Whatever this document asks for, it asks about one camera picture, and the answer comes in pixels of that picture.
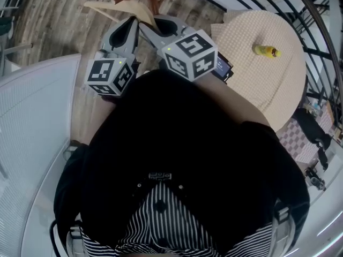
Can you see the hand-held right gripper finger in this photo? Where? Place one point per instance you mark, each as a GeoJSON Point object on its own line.
{"type": "Point", "coordinates": [168, 25]}
{"type": "Point", "coordinates": [154, 36]}

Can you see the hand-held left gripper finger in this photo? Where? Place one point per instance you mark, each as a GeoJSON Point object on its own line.
{"type": "Point", "coordinates": [119, 35]}
{"type": "Point", "coordinates": [133, 36]}

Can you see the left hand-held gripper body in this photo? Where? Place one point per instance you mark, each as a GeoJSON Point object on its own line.
{"type": "Point", "coordinates": [104, 76]}

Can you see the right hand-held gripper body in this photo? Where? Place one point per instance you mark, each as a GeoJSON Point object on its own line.
{"type": "Point", "coordinates": [190, 55]}

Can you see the beige wooden hanger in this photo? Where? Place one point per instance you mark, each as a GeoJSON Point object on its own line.
{"type": "Point", "coordinates": [134, 8]}

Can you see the person's left forearm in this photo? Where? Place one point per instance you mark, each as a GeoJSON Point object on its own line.
{"type": "Point", "coordinates": [96, 122]}

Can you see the person's right forearm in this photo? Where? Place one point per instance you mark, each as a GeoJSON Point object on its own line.
{"type": "Point", "coordinates": [233, 103]}

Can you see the small black display screen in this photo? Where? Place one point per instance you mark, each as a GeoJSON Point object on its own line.
{"type": "Point", "coordinates": [223, 67]}

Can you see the round table with checked cloth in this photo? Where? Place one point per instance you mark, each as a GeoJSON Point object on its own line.
{"type": "Point", "coordinates": [254, 84]}

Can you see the small yellow toy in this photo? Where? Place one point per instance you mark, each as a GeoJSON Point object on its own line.
{"type": "Point", "coordinates": [265, 50]}

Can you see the person's black top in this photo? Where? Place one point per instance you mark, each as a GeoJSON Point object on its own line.
{"type": "Point", "coordinates": [182, 138]}

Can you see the patterned belt buckle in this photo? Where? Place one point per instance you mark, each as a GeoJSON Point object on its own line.
{"type": "Point", "coordinates": [160, 176]}

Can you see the purple checked cloth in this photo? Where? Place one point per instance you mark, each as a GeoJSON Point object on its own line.
{"type": "Point", "coordinates": [292, 140]}

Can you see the black metal railing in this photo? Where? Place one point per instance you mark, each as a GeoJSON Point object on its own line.
{"type": "Point", "coordinates": [317, 11]}

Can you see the black white striped garment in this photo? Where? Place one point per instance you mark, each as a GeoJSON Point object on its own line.
{"type": "Point", "coordinates": [166, 229]}

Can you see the small black machine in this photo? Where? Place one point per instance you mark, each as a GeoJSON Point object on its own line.
{"type": "Point", "coordinates": [316, 179]}

